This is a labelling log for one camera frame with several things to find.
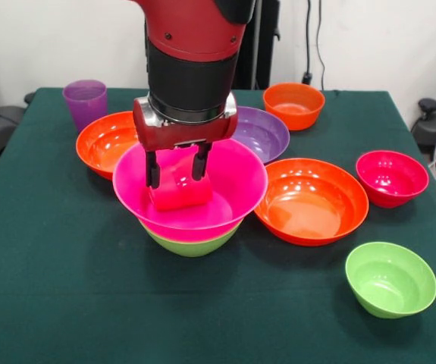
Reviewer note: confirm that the dark green tablecloth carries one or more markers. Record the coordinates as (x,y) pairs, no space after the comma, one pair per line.
(202,303)

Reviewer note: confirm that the red cup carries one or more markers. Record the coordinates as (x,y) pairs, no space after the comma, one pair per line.
(181,193)

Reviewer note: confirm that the purple cup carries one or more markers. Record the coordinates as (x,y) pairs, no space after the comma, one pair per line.
(85,106)

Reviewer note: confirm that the large orange bowl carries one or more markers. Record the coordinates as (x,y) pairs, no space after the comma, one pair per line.
(312,204)
(104,144)

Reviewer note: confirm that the small orange bowl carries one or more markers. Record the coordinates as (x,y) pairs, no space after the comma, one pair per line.
(293,108)

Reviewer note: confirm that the purple bowl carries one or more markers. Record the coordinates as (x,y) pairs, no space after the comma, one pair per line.
(263,132)

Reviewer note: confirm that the small red bowl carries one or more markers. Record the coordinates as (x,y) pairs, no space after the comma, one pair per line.
(390,182)

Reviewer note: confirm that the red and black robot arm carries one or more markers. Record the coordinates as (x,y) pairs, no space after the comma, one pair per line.
(191,57)

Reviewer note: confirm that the large pink bowl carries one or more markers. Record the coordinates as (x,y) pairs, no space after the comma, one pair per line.
(236,174)

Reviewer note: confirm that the gray pedestal leg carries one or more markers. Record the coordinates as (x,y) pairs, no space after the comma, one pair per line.
(1,121)
(435,125)

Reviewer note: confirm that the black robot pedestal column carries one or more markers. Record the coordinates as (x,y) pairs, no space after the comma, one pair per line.
(263,57)

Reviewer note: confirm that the large green bowl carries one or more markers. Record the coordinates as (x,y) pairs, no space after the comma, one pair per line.
(191,248)

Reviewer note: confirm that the small green bowl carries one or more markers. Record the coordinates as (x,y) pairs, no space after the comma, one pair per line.
(390,280)

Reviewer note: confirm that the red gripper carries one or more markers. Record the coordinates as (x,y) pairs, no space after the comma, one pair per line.
(183,134)

